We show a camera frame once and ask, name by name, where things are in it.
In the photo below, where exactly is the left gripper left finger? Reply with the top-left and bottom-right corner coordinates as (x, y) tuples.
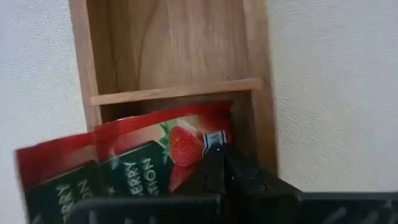
(67, 146), (225, 224)

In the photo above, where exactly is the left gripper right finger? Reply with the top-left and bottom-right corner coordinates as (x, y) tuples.
(224, 146), (398, 224)

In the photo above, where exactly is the red strawberry tea packet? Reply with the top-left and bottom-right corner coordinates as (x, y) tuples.
(95, 101), (234, 197)
(14, 133), (105, 224)

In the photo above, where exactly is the wooden tea box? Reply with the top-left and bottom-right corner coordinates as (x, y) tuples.
(68, 0), (279, 175)

